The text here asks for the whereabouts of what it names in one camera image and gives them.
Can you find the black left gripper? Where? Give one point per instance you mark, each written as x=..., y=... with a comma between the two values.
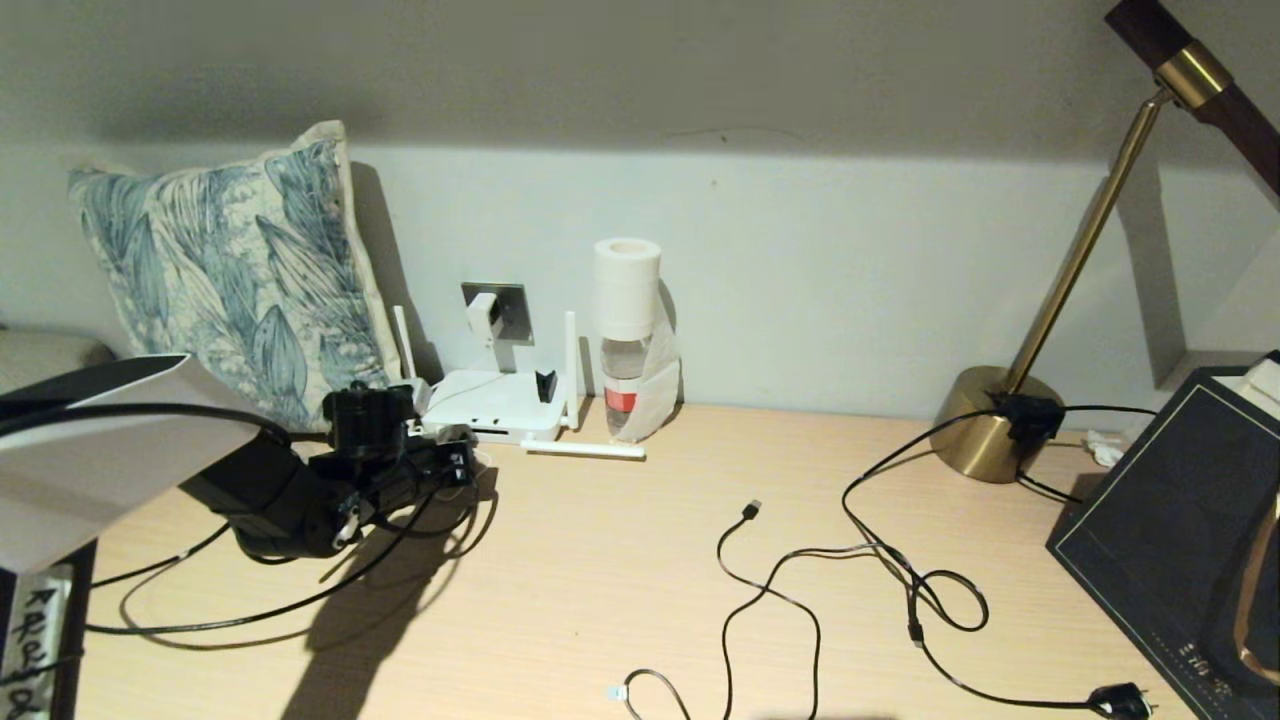
x=452, y=465

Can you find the white power adapter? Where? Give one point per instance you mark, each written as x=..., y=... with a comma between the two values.
x=485, y=318

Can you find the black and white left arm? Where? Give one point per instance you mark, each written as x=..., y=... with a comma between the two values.
x=110, y=470

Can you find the white router with antennas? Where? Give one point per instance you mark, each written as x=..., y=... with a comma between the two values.
x=500, y=410

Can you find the small black clip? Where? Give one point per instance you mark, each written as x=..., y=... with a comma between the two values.
x=546, y=385

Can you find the clear bottle with red label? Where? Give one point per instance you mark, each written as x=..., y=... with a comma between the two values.
x=622, y=400

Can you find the white paper roll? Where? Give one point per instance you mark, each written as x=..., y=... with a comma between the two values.
x=627, y=290

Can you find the blue leaf print pillow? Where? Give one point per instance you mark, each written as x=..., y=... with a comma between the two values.
x=240, y=270

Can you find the brass desk lamp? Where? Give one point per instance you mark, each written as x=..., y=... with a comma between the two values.
x=990, y=440

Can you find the small crumpled white paper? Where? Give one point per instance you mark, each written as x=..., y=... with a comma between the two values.
x=1105, y=447

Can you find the small white box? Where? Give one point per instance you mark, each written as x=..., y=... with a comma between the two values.
x=1265, y=380

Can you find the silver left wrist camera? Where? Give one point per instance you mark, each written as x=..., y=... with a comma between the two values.
x=418, y=425

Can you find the grey wall socket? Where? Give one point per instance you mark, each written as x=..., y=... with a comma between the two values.
x=515, y=305

